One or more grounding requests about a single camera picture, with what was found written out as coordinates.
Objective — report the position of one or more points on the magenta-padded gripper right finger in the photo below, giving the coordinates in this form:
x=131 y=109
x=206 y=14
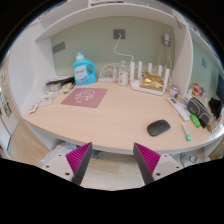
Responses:
x=150 y=160

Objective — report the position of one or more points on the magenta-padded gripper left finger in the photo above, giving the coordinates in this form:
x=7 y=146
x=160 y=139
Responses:
x=75 y=160

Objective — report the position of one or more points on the black computer mouse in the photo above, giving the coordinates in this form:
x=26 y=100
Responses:
x=158 y=127

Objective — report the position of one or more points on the pink printed mouse pad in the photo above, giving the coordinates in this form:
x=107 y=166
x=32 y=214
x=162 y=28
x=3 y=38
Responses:
x=84 y=97

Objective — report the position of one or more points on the white tube green cap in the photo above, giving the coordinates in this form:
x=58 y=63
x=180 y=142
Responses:
x=186 y=131

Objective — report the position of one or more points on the white remote control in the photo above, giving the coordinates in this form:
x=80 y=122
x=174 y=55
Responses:
x=178 y=108

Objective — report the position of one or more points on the white printed packet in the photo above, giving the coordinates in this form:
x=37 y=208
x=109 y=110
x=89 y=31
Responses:
x=33 y=108

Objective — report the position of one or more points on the clear plastic bag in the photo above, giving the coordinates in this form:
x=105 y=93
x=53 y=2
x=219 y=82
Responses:
x=46 y=98

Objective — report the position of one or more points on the grey zipped pouch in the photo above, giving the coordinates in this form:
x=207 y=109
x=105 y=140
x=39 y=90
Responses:
x=197 y=108

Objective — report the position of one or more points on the cream small box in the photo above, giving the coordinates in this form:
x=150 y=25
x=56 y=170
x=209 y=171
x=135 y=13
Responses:
x=66 y=88

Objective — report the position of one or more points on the small white jar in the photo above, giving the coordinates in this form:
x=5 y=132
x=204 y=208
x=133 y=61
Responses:
x=174 y=91

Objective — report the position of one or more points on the white router with antennas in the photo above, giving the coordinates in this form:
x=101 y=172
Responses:
x=135 y=86

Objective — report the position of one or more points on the gold foil bag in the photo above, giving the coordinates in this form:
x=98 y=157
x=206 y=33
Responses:
x=152 y=81

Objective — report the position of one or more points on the stack of booklets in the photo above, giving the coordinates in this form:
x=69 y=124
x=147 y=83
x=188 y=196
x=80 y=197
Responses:
x=59 y=80

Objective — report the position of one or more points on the black bag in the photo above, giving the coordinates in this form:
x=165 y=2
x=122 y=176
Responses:
x=215 y=106

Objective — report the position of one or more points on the blue detergent bottle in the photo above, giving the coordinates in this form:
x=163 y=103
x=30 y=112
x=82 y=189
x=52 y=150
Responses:
x=83 y=75

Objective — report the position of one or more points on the white power strip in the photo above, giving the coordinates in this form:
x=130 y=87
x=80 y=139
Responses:
x=106 y=79

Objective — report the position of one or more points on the clear plastic bottle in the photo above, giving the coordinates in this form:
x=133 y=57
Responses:
x=123 y=76

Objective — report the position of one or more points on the black monitor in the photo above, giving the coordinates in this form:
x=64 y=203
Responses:
x=220 y=89

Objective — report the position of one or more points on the small grey wall plate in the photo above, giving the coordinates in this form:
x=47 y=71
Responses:
x=204 y=63

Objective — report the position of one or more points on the white plug-in wall adapter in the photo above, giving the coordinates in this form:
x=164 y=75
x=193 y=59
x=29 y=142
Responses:
x=166 y=39

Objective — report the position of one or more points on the grey wall socket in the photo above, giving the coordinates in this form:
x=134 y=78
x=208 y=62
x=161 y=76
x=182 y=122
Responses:
x=119 y=34

